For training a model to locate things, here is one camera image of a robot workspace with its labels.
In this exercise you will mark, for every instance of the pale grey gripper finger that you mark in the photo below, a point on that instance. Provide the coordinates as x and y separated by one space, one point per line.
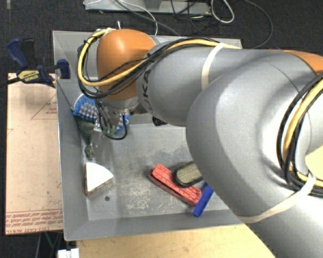
96 139

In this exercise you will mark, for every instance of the dark green toy animal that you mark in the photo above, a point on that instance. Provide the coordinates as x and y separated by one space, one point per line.
86 130

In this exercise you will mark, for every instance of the white wedge block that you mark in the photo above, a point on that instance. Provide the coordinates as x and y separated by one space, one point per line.
96 176

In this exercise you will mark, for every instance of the grey metal bin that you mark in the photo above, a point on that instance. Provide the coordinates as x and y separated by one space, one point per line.
140 154

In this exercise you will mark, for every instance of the brown cardboard board red print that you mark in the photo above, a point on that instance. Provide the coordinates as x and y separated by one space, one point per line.
32 149

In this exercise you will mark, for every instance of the red-brown flat block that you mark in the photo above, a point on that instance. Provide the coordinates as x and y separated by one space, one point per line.
167 182

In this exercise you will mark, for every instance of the black oval hair brush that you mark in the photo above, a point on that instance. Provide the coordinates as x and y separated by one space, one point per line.
188 174

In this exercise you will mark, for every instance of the blue plastic stick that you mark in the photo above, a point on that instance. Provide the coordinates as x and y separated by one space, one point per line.
203 201

